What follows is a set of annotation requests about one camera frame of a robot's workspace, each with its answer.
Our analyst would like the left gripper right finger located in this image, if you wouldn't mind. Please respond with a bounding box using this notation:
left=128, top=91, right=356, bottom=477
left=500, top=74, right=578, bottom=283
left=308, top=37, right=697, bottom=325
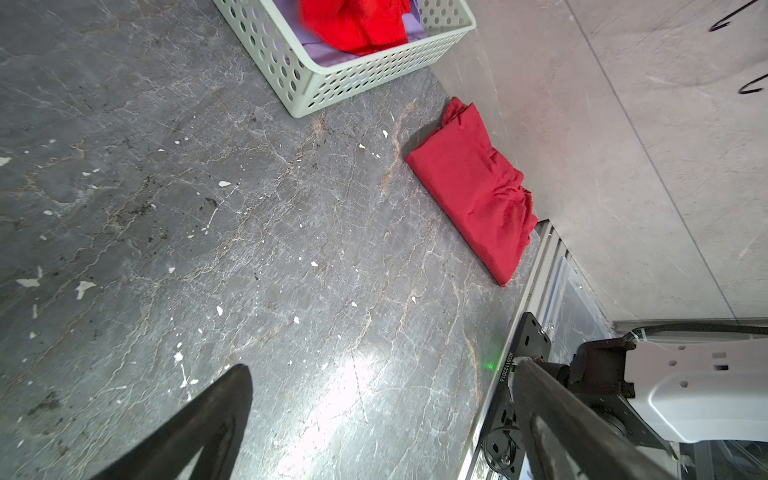
left=511, top=359, right=672, bottom=479

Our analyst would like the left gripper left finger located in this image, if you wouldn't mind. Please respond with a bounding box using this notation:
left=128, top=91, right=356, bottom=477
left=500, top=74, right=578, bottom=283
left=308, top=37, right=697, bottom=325
left=94, top=364, right=253, bottom=479

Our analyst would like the bright red t-shirt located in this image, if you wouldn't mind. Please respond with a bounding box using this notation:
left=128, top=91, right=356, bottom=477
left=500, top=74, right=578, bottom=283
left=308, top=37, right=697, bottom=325
left=299, top=0, right=412, bottom=56

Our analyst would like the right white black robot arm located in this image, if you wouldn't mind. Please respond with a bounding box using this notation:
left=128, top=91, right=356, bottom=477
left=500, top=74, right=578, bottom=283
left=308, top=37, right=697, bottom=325
left=561, top=322, right=767, bottom=448

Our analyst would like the folded dark red t-shirt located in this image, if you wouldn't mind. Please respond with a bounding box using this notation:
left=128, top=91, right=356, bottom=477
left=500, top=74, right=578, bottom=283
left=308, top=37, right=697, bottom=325
left=405, top=97, right=538, bottom=287

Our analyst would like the light green plastic basket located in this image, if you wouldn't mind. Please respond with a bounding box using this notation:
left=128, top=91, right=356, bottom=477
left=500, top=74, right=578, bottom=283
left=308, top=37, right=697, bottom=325
left=214, top=1, right=477, bottom=118

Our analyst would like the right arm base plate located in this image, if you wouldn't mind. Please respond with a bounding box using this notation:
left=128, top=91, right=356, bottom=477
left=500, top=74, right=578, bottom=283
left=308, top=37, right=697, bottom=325
left=479, top=311, right=676, bottom=480

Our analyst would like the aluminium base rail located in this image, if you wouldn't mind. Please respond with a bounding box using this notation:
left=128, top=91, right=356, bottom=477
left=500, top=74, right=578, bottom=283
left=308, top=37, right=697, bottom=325
left=457, top=220, right=614, bottom=479

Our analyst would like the black wire hook rack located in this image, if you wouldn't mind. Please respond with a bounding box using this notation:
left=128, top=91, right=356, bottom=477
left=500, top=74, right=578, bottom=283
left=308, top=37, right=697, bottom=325
left=707, top=0, right=767, bottom=96

